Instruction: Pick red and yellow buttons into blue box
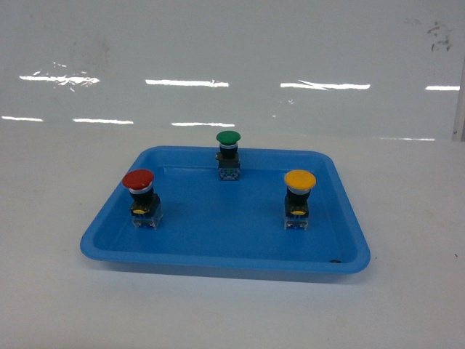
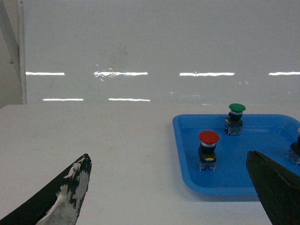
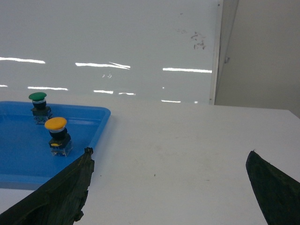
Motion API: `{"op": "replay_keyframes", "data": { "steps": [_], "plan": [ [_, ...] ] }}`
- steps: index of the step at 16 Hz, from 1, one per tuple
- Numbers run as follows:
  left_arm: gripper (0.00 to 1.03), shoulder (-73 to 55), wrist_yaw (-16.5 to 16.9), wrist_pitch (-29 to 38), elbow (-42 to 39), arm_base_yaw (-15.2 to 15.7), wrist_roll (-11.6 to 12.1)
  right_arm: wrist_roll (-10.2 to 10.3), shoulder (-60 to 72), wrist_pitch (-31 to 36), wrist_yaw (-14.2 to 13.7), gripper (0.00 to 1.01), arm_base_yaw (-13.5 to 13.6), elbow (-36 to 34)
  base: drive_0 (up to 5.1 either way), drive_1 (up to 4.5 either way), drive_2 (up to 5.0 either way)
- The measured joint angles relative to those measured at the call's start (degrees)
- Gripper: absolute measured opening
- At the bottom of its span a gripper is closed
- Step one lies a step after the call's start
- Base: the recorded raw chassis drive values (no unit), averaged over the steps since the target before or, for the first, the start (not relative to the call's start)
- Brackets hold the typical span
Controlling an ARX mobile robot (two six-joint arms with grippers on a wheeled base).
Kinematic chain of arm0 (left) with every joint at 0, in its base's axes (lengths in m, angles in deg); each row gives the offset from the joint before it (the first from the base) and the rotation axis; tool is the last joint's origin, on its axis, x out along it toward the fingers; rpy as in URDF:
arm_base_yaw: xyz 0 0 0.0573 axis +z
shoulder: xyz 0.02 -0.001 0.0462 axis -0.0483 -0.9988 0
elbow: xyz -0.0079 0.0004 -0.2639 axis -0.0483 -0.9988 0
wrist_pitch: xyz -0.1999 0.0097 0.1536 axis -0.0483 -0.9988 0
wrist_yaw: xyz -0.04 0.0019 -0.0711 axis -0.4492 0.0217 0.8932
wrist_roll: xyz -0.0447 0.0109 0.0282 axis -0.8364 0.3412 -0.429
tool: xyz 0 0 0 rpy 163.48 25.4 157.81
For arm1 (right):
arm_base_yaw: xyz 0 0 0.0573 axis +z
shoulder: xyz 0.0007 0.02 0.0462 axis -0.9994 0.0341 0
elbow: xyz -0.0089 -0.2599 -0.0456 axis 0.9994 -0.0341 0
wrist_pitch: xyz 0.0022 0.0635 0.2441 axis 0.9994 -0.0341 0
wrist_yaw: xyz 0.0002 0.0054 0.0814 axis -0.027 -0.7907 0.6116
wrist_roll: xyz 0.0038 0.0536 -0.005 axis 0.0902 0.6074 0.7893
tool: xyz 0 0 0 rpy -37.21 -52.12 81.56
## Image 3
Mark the yellow mushroom push button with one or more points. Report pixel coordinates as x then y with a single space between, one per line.
60 143

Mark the white glossy backboard panel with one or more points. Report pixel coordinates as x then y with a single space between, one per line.
101 50

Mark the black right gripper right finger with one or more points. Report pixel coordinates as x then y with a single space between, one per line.
277 194

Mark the green mushroom push button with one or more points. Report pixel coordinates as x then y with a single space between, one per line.
41 111

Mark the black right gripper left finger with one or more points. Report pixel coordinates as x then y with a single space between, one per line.
57 202

